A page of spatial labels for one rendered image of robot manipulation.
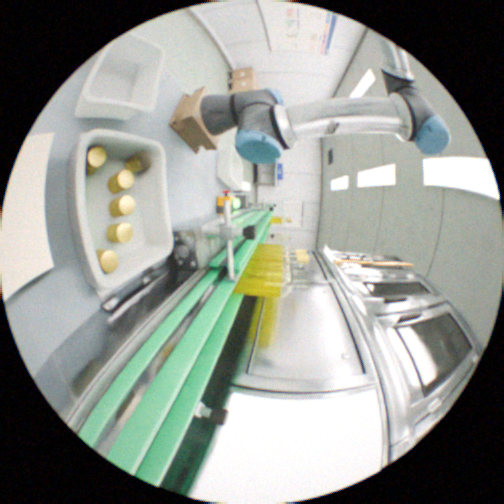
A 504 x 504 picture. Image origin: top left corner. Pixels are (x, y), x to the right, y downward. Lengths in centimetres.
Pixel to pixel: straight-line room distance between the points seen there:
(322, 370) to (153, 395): 33
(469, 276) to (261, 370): 172
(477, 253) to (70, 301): 203
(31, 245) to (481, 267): 195
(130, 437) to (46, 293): 22
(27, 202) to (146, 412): 25
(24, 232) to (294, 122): 45
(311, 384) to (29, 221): 50
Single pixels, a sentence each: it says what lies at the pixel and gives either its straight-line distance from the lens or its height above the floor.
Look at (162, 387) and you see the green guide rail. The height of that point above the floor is 95.
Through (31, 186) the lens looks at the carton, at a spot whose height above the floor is 83.
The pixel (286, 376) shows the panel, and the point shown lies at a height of 110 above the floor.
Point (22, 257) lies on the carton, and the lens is 23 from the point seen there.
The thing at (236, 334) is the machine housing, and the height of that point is 95.
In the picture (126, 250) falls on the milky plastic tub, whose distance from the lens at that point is 33.
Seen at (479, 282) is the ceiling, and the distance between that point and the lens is 173.
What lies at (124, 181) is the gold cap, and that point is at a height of 81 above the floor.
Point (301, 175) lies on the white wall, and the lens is 636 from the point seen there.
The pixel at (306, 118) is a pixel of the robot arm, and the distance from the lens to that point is 35.
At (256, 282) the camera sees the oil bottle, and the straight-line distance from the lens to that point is 36.
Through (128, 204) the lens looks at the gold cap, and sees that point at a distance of 29.
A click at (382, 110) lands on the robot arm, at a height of 126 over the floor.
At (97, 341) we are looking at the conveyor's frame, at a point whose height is 83.
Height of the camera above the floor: 105
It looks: 11 degrees down
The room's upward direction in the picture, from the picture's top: 93 degrees clockwise
